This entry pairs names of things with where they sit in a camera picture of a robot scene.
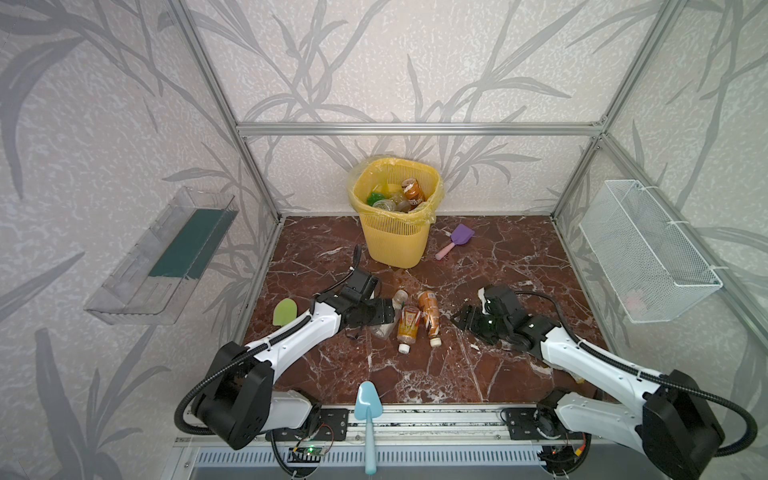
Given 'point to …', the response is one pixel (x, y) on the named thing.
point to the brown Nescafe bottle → (413, 192)
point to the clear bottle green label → (383, 331)
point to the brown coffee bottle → (429, 306)
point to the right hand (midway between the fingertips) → (456, 314)
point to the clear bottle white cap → (385, 204)
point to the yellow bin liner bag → (382, 174)
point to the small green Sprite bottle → (374, 197)
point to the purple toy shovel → (460, 236)
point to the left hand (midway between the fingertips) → (388, 306)
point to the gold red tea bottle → (407, 329)
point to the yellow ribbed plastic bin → (397, 200)
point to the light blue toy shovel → (368, 407)
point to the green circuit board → (311, 450)
